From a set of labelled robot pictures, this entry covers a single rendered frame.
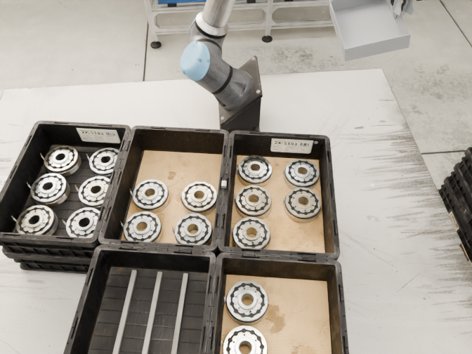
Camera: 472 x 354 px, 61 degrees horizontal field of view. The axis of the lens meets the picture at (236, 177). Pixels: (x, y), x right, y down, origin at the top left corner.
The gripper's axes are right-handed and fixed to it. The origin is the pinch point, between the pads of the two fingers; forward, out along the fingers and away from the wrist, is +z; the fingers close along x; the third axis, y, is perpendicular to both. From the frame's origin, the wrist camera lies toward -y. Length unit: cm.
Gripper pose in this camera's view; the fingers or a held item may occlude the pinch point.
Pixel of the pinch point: (397, 13)
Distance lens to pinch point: 151.9
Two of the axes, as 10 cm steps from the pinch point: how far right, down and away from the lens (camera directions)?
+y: 1.1, 8.1, -5.8
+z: 0.0, 5.8, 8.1
